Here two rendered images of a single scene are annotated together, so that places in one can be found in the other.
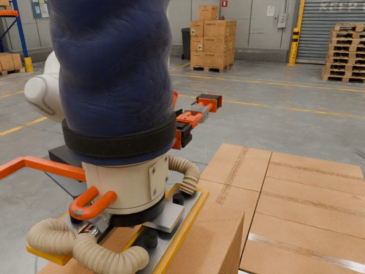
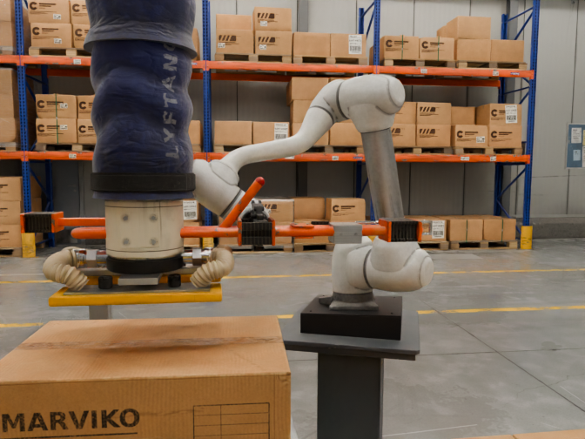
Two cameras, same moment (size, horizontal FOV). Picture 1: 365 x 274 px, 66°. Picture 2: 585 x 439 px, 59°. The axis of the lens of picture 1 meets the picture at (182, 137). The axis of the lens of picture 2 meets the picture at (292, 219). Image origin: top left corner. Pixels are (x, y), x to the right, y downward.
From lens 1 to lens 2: 1.08 m
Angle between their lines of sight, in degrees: 59
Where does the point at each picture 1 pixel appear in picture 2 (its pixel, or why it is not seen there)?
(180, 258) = (163, 357)
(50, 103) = not seen: hidden behind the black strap
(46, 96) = not seen: hidden behind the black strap
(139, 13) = (108, 78)
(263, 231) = not seen: outside the picture
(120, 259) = (53, 262)
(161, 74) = (129, 126)
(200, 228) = (223, 355)
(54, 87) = (196, 169)
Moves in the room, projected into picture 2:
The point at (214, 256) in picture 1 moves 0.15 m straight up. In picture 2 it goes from (179, 370) to (178, 296)
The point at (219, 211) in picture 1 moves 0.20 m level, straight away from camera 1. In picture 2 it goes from (270, 358) to (354, 347)
